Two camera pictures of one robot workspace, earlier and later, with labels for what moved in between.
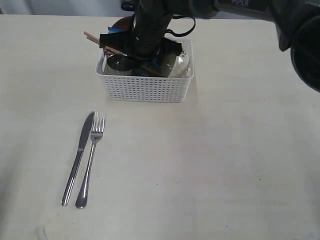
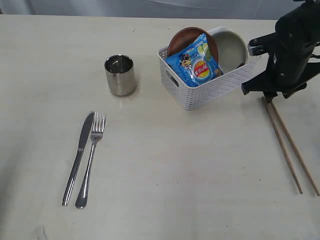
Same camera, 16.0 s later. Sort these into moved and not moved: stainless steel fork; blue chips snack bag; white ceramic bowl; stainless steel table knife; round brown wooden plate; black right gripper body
Moved: white ceramic bowl; blue chips snack bag; round brown wooden plate; black right gripper body
Not moved: stainless steel fork; stainless steel table knife
